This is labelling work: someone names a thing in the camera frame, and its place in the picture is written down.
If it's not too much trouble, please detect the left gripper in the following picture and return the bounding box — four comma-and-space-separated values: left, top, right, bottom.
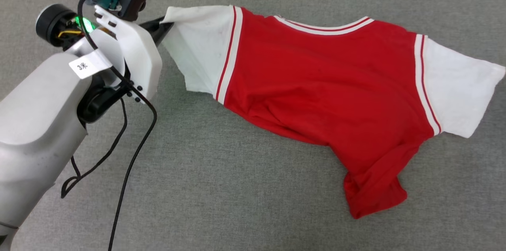
36, 4, 174, 125

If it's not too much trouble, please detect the red and white t-shirt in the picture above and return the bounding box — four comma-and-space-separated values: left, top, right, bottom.
160, 4, 506, 220

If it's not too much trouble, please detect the white left camera bracket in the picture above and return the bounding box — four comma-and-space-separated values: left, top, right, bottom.
94, 5, 162, 103

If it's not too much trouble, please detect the white cable label tag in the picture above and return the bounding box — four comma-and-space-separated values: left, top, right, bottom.
68, 51, 113, 79

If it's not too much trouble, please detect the thin black cable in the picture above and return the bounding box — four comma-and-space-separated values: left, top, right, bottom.
60, 97, 128, 199

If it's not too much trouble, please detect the thick black cable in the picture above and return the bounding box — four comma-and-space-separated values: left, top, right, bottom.
77, 0, 158, 251

